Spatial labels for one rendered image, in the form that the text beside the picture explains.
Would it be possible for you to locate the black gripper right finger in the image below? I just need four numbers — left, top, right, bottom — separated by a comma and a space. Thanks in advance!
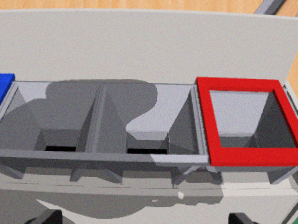
228, 213, 259, 224

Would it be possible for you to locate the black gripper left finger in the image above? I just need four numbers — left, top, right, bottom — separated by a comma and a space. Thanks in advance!
25, 209, 63, 224

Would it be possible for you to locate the blue square frame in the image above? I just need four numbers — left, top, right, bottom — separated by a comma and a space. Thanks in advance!
0, 73, 15, 105

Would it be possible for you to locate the red rectangular frame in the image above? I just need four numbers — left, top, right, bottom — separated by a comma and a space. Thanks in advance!
196, 77, 298, 166

